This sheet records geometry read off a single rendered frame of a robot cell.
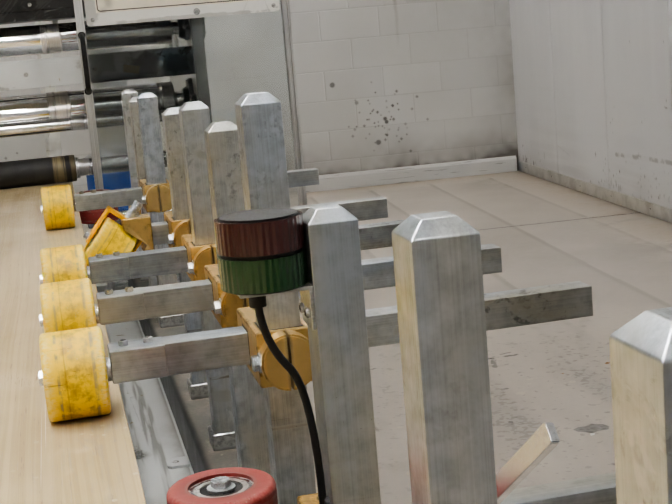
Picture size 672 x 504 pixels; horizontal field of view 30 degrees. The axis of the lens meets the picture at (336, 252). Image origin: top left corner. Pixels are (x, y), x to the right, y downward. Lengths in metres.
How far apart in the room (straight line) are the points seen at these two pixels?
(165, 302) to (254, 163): 0.35
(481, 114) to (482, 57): 0.44
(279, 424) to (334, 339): 0.28
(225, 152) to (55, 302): 0.24
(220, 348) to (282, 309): 0.08
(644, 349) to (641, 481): 0.04
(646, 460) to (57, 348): 0.80
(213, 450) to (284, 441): 0.52
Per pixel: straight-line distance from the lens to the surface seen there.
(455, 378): 0.61
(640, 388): 0.38
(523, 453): 0.78
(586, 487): 1.01
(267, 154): 1.08
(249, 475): 0.94
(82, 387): 1.12
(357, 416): 0.87
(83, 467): 1.03
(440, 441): 0.62
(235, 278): 0.83
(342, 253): 0.85
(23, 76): 3.12
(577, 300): 1.23
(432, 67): 9.70
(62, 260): 1.61
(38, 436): 1.13
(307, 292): 0.85
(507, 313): 1.21
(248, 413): 1.39
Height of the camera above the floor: 1.23
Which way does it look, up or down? 10 degrees down
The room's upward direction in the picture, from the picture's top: 5 degrees counter-clockwise
